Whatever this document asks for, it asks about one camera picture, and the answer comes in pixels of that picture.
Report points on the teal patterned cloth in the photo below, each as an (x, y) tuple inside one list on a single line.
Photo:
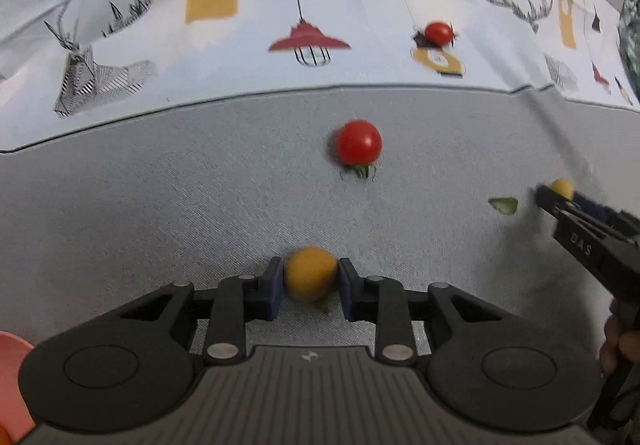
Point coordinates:
[(631, 30)]

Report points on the person's right hand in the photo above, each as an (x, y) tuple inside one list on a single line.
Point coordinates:
[(612, 345)]

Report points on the dull orange-yellow round fruit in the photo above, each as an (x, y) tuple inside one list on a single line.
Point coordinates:
[(310, 280)]

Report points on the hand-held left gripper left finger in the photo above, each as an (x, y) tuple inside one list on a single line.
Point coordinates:
[(272, 287)]

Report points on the pink bowl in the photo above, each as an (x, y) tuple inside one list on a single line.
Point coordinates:
[(12, 385)]

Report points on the white printed bedsheet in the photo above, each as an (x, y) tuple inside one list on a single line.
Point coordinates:
[(250, 40)]

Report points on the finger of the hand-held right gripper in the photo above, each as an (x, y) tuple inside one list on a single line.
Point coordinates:
[(555, 201), (600, 214)]

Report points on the red cherry tomato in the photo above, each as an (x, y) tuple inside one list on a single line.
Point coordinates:
[(438, 32), (359, 141)]

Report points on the green leaf piece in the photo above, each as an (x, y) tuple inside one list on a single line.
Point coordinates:
[(504, 205)]

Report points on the small yellow round fruit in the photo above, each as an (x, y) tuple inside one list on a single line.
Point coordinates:
[(562, 187)]

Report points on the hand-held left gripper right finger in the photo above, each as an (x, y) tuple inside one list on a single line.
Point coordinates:
[(347, 290)]

